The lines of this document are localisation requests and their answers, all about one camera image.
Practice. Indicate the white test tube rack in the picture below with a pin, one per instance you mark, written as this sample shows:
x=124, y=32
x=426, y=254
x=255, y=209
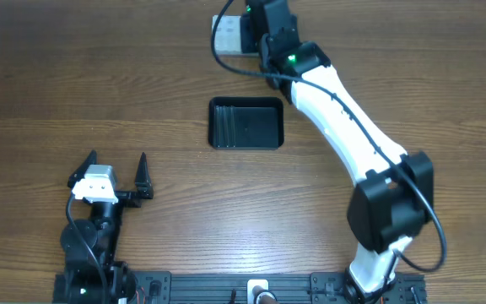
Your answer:
x=226, y=36

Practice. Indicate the clear test tube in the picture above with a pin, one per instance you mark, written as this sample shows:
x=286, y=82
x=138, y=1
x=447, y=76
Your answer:
x=218, y=126
x=231, y=126
x=225, y=126

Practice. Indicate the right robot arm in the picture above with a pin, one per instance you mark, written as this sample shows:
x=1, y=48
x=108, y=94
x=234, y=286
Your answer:
x=344, y=122

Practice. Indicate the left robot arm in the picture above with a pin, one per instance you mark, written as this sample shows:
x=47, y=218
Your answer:
x=99, y=236

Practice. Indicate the black tray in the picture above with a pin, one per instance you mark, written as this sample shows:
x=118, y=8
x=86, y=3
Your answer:
x=260, y=126

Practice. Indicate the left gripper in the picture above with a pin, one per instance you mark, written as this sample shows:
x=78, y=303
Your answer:
x=128, y=199

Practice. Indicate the mounting rail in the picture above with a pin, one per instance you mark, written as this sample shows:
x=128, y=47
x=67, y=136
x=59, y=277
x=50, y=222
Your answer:
x=209, y=289

